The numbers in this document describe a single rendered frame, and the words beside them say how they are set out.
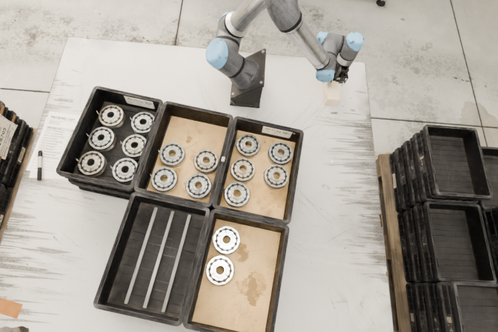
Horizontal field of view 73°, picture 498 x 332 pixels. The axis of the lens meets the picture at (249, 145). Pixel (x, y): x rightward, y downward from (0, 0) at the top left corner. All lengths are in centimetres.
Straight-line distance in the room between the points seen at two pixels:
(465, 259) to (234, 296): 134
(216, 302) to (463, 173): 152
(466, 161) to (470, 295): 71
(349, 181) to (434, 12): 230
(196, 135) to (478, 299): 155
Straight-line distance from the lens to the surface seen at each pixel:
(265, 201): 140
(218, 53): 148
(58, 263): 162
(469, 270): 223
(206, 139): 148
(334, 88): 178
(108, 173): 150
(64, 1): 335
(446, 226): 221
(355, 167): 169
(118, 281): 140
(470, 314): 206
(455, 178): 219
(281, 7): 120
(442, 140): 224
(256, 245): 137
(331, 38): 153
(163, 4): 313
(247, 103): 168
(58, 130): 180
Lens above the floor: 218
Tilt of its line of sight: 67 degrees down
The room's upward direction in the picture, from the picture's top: 11 degrees clockwise
